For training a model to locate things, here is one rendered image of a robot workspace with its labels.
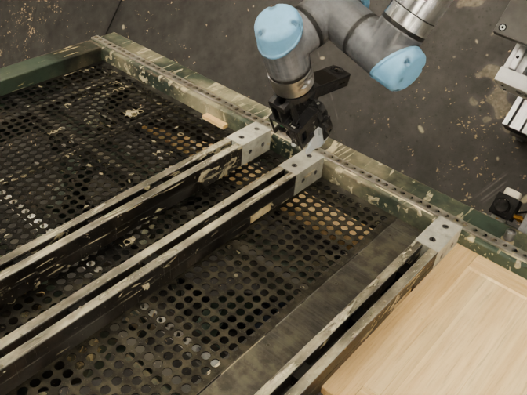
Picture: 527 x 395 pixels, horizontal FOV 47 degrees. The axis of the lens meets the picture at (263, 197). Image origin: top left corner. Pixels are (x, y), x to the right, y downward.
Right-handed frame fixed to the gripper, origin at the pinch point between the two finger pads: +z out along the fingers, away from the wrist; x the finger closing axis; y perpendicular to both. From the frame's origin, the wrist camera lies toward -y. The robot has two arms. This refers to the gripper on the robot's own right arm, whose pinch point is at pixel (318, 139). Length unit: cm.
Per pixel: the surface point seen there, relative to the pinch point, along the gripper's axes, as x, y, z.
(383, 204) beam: 4.4, -12.0, 41.9
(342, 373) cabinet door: 28.2, 32.2, 16.8
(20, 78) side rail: -112, 20, 28
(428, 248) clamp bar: 23.4, -4.0, 30.6
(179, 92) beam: -73, -10, 42
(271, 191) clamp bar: -15.0, 6.3, 26.8
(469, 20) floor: -32, -117, 87
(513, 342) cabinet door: 49, 4, 32
